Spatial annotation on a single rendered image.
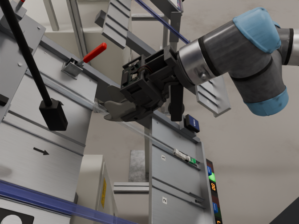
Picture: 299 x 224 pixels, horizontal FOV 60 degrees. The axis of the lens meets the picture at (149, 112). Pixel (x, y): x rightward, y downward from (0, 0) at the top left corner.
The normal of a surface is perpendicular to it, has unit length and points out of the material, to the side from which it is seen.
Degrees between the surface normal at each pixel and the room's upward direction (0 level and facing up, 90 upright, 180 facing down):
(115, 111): 90
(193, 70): 70
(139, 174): 0
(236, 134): 0
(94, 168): 0
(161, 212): 45
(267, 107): 85
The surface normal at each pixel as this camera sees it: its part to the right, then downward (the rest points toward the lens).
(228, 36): -0.52, -0.14
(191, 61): -0.43, 0.14
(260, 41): -0.13, 0.56
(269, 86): 0.23, 0.45
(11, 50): 0.70, -0.46
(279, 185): 0.00, -0.65
